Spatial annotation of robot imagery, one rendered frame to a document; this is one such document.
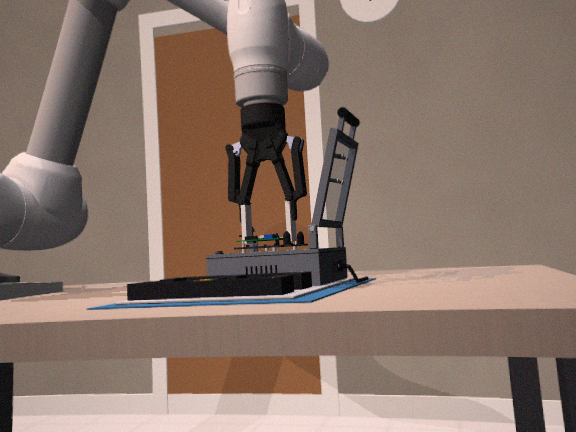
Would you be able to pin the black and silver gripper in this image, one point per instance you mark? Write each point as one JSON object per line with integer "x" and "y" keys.
{"x": 264, "y": 139}

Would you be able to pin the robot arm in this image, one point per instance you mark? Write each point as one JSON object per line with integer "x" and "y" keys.
{"x": 41, "y": 207}

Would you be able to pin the green circuit board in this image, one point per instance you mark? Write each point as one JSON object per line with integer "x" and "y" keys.
{"x": 268, "y": 237}

